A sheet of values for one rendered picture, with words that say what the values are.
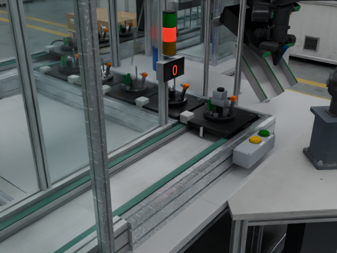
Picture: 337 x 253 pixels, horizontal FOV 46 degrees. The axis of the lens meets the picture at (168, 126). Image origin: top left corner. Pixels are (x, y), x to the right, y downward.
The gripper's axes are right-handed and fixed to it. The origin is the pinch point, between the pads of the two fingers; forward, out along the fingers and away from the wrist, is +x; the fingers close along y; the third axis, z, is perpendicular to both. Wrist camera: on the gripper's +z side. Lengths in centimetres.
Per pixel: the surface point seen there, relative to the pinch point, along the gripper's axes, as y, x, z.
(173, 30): 24.5, -9.7, 29.2
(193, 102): 0.1, 28.4, 37.0
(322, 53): -399, 107, 110
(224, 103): 6.4, 21.2, 16.8
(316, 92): -301, 125, 78
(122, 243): 80, 35, 3
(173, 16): 24.5, -14.7, 29.2
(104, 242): 89, 25, -2
